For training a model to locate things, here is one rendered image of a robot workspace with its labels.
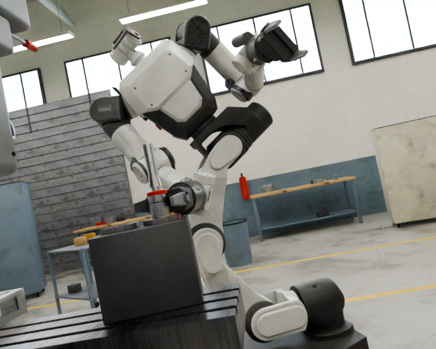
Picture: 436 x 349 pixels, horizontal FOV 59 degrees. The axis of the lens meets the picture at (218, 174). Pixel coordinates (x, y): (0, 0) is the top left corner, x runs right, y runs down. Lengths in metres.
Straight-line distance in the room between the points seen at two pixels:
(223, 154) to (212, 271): 0.40
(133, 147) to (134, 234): 0.52
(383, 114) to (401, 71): 0.97
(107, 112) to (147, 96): 0.16
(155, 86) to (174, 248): 0.66
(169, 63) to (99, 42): 8.24
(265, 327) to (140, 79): 0.94
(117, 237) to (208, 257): 0.51
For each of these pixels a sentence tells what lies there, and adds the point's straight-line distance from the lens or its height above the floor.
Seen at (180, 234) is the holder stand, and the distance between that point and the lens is 0.86.
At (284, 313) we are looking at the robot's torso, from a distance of 1.44.
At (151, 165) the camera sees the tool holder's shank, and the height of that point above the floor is 1.26.
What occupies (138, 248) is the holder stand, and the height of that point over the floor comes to 1.08.
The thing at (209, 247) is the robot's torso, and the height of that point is 0.99.
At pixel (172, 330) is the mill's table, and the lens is 0.80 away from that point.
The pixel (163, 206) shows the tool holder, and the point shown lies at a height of 1.16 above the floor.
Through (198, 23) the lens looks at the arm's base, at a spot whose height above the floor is 1.76.
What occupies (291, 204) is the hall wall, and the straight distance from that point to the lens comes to 8.38.
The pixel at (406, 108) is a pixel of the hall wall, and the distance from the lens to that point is 9.03.
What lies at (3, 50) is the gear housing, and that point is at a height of 1.63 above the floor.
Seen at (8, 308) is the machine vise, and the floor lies 0.97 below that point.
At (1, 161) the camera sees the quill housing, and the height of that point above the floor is 1.34.
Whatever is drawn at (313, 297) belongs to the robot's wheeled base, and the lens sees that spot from 1.51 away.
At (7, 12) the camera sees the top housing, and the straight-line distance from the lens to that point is 1.23.
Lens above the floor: 1.18
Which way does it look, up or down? 2 degrees up
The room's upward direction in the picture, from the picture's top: 11 degrees counter-clockwise
